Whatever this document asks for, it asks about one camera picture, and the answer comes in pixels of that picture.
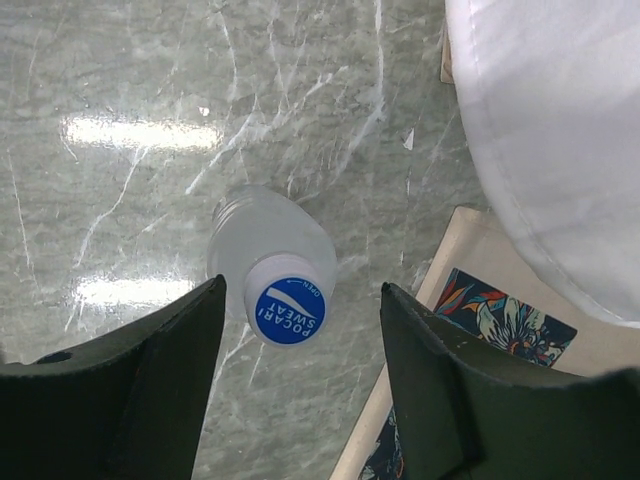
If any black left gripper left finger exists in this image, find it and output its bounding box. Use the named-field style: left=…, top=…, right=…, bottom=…
left=31, top=276, right=226, bottom=479

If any white pleated skirt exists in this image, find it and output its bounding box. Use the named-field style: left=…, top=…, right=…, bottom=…
left=445, top=1, right=639, bottom=327

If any wooden clothes rack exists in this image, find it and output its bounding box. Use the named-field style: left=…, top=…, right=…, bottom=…
left=440, top=24, right=454, bottom=85

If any clear water bottle far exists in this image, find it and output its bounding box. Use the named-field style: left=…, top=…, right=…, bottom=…
left=207, top=185, right=338, bottom=347

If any beige canvas tote bag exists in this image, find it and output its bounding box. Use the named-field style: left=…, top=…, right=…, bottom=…
left=332, top=207, right=639, bottom=479

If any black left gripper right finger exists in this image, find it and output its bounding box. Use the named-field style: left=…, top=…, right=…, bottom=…
left=379, top=281, right=601, bottom=480

